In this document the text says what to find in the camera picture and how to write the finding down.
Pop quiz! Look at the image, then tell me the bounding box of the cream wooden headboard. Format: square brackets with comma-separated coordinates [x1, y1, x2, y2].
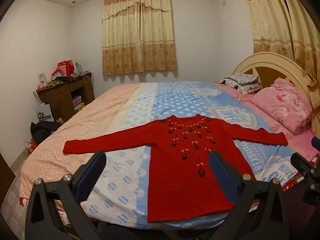
[232, 52, 320, 133]

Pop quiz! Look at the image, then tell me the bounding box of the dotted pink and blue bedspread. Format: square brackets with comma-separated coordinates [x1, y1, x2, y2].
[19, 80, 320, 230]

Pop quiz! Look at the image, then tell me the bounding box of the white paper bag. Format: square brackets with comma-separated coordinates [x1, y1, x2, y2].
[32, 91, 54, 123]

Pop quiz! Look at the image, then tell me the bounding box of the long beige floral curtain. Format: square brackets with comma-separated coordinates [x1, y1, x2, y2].
[239, 0, 320, 112]

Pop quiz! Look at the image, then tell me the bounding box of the dark wooden desk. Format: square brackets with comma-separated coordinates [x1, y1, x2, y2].
[36, 72, 96, 123]

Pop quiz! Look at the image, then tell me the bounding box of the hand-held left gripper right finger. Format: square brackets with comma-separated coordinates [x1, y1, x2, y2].
[209, 151, 291, 240]

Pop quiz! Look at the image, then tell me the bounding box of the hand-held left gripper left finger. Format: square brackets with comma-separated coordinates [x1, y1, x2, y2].
[25, 150, 108, 240]

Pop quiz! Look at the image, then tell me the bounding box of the short beige window curtain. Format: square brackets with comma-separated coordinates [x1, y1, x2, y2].
[101, 0, 178, 76]

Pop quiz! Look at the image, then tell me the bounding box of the grey patterned pillow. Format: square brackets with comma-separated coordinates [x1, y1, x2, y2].
[219, 72, 262, 95]

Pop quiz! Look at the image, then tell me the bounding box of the pink floral pillow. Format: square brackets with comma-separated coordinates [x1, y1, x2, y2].
[250, 78, 313, 135]

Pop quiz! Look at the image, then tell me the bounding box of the black bag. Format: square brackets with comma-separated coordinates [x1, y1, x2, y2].
[30, 121, 62, 145]

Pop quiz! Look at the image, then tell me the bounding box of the red knitted sweater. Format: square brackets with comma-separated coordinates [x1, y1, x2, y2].
[62, 114, 289, 223]

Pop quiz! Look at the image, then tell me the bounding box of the white card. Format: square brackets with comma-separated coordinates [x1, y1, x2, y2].
[37, 73, 48, 88]

